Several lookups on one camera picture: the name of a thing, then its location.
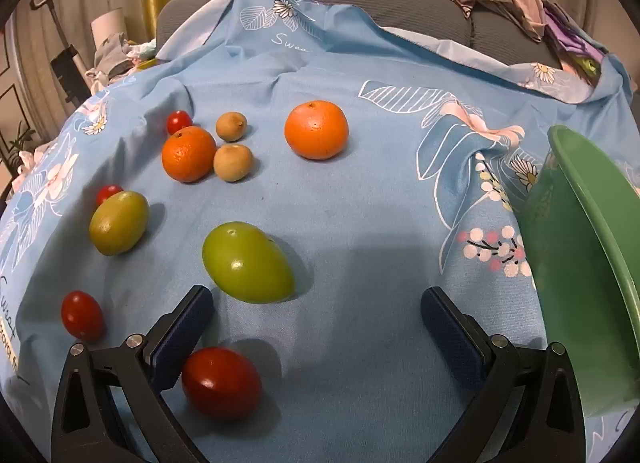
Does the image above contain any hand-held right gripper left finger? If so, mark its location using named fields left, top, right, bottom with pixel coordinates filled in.
left=51, top=285, right=215, bottom=463

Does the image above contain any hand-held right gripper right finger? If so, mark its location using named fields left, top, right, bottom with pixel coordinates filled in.
left=420, top=287, right=587, bottom=463

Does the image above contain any red cherry tomato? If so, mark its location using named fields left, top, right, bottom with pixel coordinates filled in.
left=166, top=111, right=194, bottom=136
left=181, top=347, right=263, bottom=420
left=95, top=185, right=124, bottom=207
left=60, top=291, right=105, bottom=342

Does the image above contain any large green jujube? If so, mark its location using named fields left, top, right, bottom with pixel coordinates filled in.
left=202, top=222, right=295, bottom=305

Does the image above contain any yellow-green mango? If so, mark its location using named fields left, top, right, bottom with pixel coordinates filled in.
left=89, top=191, right=150, bottom=257

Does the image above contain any green plastic bowl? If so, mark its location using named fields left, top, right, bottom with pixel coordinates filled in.
left=518, top=124, right=640, bottom=419

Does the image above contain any brown longan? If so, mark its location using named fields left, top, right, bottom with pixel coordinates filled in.
left=215, top=112, right=248, bottom=142
left=213, top=144, right=254, bottom=183

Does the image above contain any small orange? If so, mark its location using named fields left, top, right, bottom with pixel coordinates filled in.
left=161, top=126, right=218, bottom=184

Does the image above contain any large orange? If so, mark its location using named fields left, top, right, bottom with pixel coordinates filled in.
left=284, top=100, right=349, bottom=160

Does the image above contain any blue floral blanket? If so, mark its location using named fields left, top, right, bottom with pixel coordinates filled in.
left=0, top=0, right=636, bottom=463

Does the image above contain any potted plant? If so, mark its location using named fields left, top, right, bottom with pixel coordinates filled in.
left=0, top=122, right=37, bottom=166

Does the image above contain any pile of patterned cloths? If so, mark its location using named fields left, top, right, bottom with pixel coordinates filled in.
left=85, top=33, right=158, bottom=91

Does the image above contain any upright vacuum cleaner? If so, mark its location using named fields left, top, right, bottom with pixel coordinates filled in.
left=29, top=0, right=92, bottom=106

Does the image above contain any grey sofa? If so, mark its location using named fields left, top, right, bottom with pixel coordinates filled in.
left=155, top=0, right=566, bottom=68

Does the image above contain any white cylinder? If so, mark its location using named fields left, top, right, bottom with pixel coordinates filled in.
left=90, top=9, right=126, bottom=45

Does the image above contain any purple garment pile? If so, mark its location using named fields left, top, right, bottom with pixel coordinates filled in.
left=542, top=0, right=610, bottom=86

